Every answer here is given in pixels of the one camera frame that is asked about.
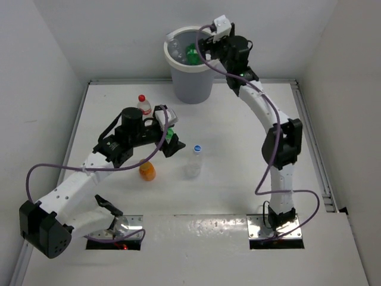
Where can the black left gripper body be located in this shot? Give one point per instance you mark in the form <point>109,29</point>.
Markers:
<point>150,133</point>

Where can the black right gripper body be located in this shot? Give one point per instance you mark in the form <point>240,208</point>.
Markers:
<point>219,49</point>

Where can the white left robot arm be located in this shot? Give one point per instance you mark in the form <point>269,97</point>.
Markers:
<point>71,209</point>

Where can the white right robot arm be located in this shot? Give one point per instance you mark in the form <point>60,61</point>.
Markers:
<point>282,144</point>

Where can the grey plastic waste bin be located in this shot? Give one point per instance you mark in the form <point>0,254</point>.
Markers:
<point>192,84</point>

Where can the red cap cola bottle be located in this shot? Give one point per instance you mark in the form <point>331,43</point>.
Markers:
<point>144,105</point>

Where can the orange juice bottle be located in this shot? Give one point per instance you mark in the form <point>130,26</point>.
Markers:
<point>147,171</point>

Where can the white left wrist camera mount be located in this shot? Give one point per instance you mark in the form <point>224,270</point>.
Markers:
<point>165,116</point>

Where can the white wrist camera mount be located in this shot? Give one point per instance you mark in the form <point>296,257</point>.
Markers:
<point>165,116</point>
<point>220,28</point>

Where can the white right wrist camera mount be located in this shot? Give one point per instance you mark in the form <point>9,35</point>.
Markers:
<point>220,28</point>

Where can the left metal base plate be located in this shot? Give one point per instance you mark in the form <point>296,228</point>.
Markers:
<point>134,228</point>

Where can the metal base plate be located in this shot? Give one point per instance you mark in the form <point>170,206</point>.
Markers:
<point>259,228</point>
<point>134,228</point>

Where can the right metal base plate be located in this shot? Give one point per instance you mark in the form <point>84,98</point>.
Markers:
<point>259,228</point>

